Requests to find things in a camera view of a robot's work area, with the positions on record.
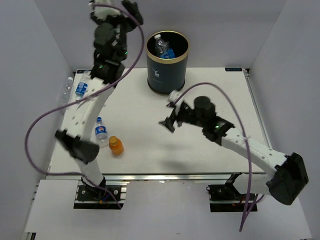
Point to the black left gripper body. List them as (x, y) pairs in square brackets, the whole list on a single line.
[(119, 24)]

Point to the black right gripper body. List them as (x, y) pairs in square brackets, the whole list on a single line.
[(186, 116)]

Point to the clear bottle blue label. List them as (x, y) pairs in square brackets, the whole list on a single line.
[(161, 47)]

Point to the small orange juice bottle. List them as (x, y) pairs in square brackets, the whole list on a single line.
[(115, 145)]

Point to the blue cap blue label bottle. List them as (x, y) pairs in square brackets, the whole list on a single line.
[(168, 53)]

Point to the pepsi label clear bottle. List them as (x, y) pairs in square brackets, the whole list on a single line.
[(101, 133)]

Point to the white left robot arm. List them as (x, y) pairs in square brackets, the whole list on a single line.
[(76, 137)]

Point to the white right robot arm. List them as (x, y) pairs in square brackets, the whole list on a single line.
[(285, 175)]

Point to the dark blue gold-rimmed bin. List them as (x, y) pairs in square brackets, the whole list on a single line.
[(167, 75)]

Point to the blue corner sticker left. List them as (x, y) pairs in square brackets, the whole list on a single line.
[(81, 71)]

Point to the blue corner sticker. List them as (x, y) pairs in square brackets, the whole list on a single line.
[(81, 71), (233, 69)]

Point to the blue corner sticker right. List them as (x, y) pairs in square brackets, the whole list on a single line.
[(233, 69)]

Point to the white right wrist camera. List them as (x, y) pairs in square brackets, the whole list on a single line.
[(175, 100)]

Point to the clear bottle at left wall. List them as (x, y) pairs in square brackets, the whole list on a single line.
[(66, 92)]

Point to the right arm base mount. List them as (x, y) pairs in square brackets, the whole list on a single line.
[(224, 198)]

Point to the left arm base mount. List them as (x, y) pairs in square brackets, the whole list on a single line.
[(91, 198)]

